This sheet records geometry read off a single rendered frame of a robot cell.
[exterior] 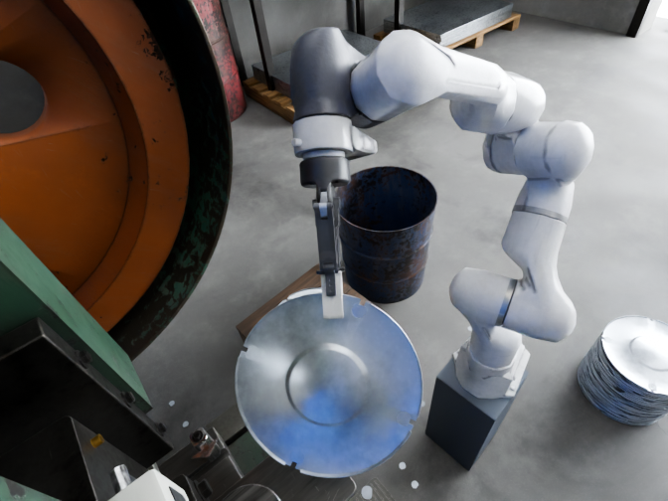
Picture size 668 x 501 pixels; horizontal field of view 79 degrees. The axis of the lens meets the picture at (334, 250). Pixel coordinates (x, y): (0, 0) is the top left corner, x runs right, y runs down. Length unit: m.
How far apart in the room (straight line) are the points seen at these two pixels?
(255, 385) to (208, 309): 1.38
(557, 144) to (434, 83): 0.32
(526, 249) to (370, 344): 0.42
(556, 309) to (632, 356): 0.79
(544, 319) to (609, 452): 0.93
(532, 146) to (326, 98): 0.43
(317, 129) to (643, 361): 1.37
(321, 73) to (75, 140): 0.34
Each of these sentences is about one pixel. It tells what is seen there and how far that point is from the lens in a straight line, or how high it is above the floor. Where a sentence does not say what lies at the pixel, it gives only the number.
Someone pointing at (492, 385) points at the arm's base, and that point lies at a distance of 1.16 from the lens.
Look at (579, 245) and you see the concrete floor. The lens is 2.33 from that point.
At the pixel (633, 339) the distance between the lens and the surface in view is 1.72.
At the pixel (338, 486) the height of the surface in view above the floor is 0.78.
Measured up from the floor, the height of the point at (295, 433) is 0.88.
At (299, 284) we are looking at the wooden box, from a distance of 1.54.
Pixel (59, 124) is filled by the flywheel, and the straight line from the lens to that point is 0.63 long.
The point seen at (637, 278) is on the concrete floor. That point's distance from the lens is 2.28.
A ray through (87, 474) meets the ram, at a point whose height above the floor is 1.17.
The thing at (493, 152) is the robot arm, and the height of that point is 1.03.
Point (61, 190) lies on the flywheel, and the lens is 0.66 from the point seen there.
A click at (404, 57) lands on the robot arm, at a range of 0.57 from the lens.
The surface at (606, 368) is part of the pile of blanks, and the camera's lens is 1.66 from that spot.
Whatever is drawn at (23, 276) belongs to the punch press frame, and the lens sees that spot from 0.41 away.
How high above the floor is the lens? 1.53
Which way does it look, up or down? 46 degrees down
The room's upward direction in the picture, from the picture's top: 8 degrees counter-clockwise
